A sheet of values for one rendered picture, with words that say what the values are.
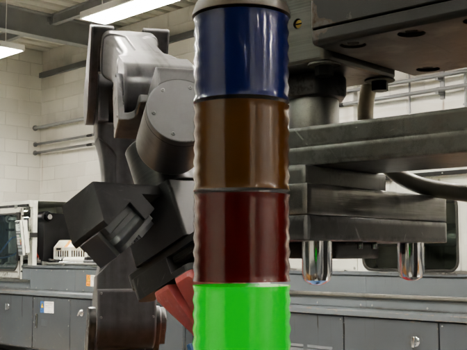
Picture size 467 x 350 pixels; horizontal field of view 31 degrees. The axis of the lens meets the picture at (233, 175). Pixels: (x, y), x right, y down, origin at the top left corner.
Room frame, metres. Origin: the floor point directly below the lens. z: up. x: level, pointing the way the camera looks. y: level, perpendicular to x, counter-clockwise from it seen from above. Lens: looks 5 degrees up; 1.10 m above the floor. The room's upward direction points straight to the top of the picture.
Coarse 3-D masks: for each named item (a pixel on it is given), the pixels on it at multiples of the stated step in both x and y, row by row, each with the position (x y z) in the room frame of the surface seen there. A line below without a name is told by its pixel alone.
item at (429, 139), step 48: (288, 96) 0.60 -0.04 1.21; (336, 96) 0.60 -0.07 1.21; (336, 144) 0.56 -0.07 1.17; (384, 144) 0.53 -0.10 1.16; (432, 144) 0.51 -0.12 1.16; (288, 192) 0.54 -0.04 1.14; (336, 192) 0.55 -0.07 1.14; (384, 192) 0.60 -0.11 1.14; (336, 240) 0.55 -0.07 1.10; (384, 240) 0.59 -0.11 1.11; (432, 240) 0.64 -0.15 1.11
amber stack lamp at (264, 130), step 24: (216, 120) 0.32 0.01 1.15; (240, 120) 0.31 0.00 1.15; (264, 120) 0.32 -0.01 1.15; (288, 120) 0.33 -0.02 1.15; (216, 144) 0.32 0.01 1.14; (240, 144) 0.31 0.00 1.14; (264, 144) 0.31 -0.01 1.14; (288, 144) 0.33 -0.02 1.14; (216, 168) 0.32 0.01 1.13; (240, 168) 0.31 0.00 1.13; (264, 168) 0.31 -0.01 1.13
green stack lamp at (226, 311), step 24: (216, 288) 0.32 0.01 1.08; (240, 288) 0.31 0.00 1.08; (264, 288) 0.31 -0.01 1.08; (288, 288) 0.33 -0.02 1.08; (192, 312) 0.33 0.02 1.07; (216, 312) 0.32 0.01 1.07; (240, 312) 0.31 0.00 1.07; (264, 312) 0.31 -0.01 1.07; (288, 312) 0.33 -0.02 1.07; (216, 336) 0.32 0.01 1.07; (240, 336) 0.31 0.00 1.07; (264, 336) 0.31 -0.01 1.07; (288, 336) 0.33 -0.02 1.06
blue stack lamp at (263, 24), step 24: (216, 24) 0.32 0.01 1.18; (240, 24) 0.31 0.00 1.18; (264, 24) 0.31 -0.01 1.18; (216, 48) 0.32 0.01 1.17; (240, 48) 0.31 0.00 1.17; (264, 48) 0.31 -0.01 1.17; (288, 48) 0.33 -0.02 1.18; (216, 72) 0.32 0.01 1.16; (240, 72) 0.31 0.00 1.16; (264, 72) 0.32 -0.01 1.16; (288, 72) 0.33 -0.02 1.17; (216, 96) 0.32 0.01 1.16; (240, 96) 0.32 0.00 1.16; (264, 96) 0.32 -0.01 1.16
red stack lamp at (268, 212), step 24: (216, 192) 0.32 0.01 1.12; (240, 192) 0.31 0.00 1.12; (264, 192) 0.31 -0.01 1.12; (216, 216) 0.32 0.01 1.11; (240, 216) 0.31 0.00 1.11; (264, 216) 0.32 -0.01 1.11; (216, 240) 0.32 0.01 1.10; (240, 240) 0.31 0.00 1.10; (264, 240) 0.31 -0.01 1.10; (288, 240) 0.33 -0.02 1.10; (216, 264) 0.32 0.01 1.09; (240, 264) 0.31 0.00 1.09; (264, 264) 0.31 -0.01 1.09; (288, 264) 0.33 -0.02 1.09
